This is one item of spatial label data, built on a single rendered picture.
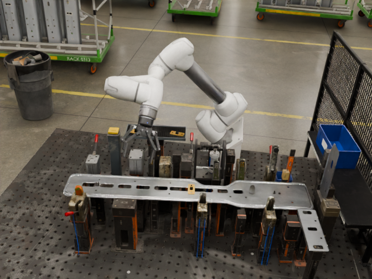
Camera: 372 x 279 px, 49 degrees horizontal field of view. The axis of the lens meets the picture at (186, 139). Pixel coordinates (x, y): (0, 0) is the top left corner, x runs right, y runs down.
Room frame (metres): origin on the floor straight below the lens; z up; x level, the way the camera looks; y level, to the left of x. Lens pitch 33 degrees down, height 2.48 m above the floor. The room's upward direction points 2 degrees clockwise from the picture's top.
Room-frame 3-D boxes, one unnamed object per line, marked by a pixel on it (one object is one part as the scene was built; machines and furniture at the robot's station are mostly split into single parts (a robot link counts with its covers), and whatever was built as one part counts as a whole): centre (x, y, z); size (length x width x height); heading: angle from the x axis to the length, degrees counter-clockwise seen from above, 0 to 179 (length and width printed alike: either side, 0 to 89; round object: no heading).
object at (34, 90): (4.24, 1.81, 0.36); 0.54 x 0.50 x 0.73; 172
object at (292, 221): (1.57, -0.58, 0.84); 0.11 x 0.10 x 0.28; 179
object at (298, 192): (1.75, -0.02, 1.00); 1.38 x 0.22 x 0.02; 89
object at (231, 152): (1.97, -0.27, 0.91); 0.07 x 0.05 x 0.42; 179
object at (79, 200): (1.58, 0.55, 0.88); 0.15 x 0.11 x 0.36; 179
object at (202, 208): (1.58, -0.10, 0.87); 0.12 x 0.09 x 0.35; 179
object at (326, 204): (1.62, -0.78, 0.88); 0.08 x 0.08 x 0.36; 89
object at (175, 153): (1.97, 0.05, 0.90); 0.05 x 0.05 x 0.40; 89
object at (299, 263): (1.55, -0.66, 0.84); 0.11 x 0.06 x 0.29; 179
